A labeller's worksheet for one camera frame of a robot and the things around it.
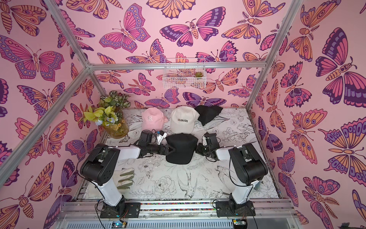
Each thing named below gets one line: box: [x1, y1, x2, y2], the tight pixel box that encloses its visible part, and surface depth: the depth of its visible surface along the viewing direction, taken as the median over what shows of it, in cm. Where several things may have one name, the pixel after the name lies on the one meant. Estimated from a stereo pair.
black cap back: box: [194, 104, 224, 127], surface depth 111 cm
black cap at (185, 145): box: [165, 133, 199, 165], surface depth 94 cm
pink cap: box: [141, 107, 170, 133], surface depth 108 cm
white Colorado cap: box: [170, 105, 200, 135], surface depth 108 cm
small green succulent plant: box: [193, 71, 204, 78], surface depth 94 cm
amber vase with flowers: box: [83, 90, 132, 139], surface depth 97 cm
